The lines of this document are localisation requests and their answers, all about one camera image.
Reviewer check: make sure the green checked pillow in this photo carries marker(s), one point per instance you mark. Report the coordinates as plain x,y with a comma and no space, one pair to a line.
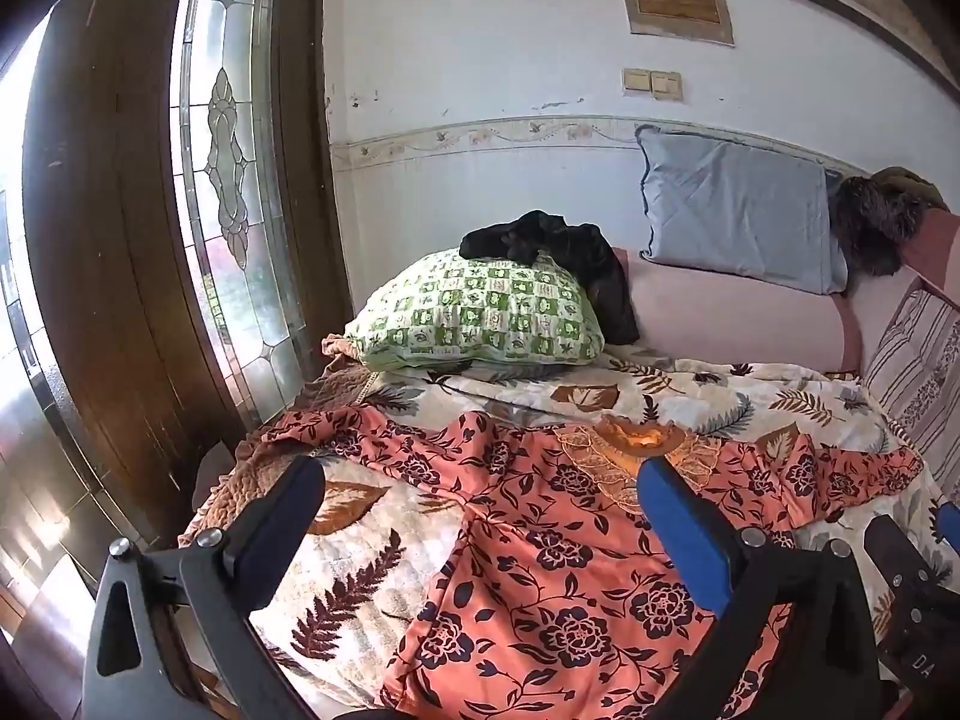
480,311

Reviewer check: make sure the pink frilled cloth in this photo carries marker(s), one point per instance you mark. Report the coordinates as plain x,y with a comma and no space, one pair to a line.
339,345

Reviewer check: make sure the brown wooden door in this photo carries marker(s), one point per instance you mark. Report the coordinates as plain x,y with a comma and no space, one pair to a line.
112,240

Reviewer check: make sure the black garment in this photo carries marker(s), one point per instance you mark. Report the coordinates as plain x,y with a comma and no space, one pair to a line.
577,247

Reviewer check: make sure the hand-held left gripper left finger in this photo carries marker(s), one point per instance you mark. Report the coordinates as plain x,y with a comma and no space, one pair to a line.
303,493

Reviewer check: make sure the beige wall plaque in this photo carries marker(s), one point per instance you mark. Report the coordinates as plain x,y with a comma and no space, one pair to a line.
679,4

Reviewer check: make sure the pink sofa backrest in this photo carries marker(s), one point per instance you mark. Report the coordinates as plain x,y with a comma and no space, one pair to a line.
724,315

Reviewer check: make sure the beige light switches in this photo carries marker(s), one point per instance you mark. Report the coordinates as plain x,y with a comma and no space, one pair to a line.
651,81

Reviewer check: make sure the orange floral garment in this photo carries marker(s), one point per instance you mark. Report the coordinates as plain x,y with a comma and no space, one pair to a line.
555,540

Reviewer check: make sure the grey-blue pillow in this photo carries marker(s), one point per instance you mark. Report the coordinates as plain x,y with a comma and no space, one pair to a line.
739,206

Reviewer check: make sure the striped floral cushion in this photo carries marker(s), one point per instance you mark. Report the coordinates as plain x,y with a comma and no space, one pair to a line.
919,367

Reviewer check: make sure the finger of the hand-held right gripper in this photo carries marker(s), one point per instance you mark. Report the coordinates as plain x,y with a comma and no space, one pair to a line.
897,549
949,521

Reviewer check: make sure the olive cloth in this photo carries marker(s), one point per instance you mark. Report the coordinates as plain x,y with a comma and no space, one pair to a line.
911,181

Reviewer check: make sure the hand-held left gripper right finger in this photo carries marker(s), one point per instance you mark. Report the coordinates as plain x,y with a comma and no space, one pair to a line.
684,526

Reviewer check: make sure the leaf print fleece blanket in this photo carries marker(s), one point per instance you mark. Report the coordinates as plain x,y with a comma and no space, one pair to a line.
750,397

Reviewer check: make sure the brown quilted bedspread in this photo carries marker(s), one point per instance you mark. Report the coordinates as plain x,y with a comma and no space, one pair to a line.
339,390

